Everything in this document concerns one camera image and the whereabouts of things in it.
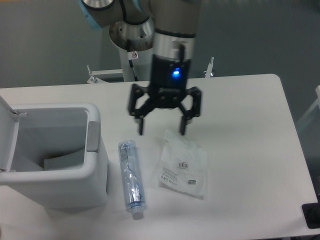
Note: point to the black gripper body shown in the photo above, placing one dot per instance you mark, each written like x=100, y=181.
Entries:
x=168, y=82

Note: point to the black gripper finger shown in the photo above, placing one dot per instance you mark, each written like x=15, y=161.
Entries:
x=139, y=114
x=195, y=110

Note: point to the white plastic trash can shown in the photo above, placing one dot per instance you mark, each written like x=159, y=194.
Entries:
x=60, y=160

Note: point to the white trash can lid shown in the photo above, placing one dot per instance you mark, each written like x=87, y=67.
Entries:
x=9, y=127

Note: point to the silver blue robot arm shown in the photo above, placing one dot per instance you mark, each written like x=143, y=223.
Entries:
x=169, y=29

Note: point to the white plastic packaging bag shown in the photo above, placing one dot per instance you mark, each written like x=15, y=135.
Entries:
x=183, y=165

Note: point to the clear plastic water bottle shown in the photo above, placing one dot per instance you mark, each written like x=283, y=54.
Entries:
x=133, y=189

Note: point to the black device at table edge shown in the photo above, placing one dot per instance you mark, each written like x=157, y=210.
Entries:
x=311, y=212

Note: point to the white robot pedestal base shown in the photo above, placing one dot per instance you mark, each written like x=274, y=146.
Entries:
x=135, y=66

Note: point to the white frame at right edge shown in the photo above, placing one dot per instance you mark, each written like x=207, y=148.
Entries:
x=310, y=114

